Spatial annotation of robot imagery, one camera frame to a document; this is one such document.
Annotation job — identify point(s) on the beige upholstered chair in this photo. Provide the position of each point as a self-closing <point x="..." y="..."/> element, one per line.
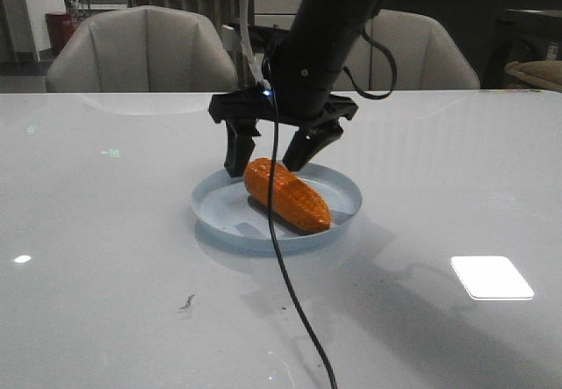
<point x="143" y="49"/>
<point x="426" y="56"/>

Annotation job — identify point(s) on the red bin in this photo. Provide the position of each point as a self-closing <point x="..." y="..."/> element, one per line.
<point x="60" y="26"/>

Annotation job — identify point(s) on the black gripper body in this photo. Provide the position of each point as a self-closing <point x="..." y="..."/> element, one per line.
<point x="298" y="77"/>

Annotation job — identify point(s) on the tan cushion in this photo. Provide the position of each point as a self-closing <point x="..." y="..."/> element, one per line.
<point x="545" y="75"/>

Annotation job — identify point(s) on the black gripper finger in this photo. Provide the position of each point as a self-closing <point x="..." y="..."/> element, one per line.
<point x="307" y="143"/>
<point x="240" y="145"/>

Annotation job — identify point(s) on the dark counter with white top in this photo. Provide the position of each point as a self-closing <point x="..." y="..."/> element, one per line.
<point x="471" y="23"/>

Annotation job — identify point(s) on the right beige upholstered chair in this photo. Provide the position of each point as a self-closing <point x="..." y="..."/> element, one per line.
<point x="426" y="56"/>

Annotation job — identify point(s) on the dark side table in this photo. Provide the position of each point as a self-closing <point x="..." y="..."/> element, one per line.
<point x="521" y="35"/>

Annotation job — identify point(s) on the orange toy corn cob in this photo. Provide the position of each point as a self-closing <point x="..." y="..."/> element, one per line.
<point x="293" y="200"/>

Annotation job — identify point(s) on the left beige upholstered chair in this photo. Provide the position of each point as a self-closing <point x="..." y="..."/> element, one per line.
<point x="143" y="49"/>

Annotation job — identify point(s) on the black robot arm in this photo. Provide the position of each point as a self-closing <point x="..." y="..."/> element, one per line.
<point x="314" y="19"/>

